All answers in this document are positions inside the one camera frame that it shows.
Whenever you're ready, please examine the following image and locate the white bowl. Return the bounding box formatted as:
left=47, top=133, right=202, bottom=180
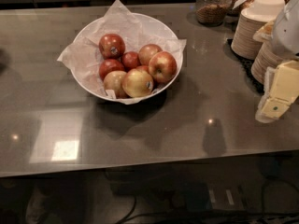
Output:
left=70, top=12, right=184, bottom=104

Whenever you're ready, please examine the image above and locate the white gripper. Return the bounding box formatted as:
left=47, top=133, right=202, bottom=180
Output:
left=253, top=0, right=299, bottom=123

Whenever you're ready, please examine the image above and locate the near stack of paper plates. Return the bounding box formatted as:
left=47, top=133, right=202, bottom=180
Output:
left=251, top=42, right=283, bottom=84

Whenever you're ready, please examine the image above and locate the far stack of paper plates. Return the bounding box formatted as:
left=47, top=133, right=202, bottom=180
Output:
left=231, top=7, right=275, bottom=60

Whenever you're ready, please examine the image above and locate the yellow apple front right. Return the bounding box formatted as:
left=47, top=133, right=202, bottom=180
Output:
left=122, top=69, right=153, bottom=98

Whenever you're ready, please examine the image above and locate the red-yellow apple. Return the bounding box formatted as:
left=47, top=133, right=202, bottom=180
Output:
left=149, top=51, right=177, bottom=83
left=138, top=44, right=162, bottom=65

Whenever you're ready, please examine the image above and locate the dark red apple top left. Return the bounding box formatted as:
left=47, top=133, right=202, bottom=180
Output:
left=99, top=34, right=125, bottom=59

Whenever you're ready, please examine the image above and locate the stack of paper plates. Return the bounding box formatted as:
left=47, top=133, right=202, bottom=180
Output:
left=251, top=42, right=283, bottom=84
left=231, top=7, right=275, bottom=60

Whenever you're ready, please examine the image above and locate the yellow apple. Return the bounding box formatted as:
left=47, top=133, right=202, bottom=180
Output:
left=122, top=69, right=153, bottom=98
left=104, top=71, right=127, bottom=99

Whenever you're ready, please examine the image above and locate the glass jar with cereal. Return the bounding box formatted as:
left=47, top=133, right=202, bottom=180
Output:
left=195, top=0, right=232, bottom=26

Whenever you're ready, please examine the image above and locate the yellow apple front left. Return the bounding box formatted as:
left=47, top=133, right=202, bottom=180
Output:
left=104, top=71, right=127, bottom=99

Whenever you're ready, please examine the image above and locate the black mat under plates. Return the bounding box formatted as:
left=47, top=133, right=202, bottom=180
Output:
left=226, top=38, right=264, bottom=95

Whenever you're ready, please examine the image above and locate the small dark red apple centre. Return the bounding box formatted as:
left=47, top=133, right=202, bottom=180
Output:
left=121, top=51, right=140, bottom=71

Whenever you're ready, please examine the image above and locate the black cable under table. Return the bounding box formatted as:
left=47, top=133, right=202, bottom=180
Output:
left=115, top=177, right=299, bottom=224

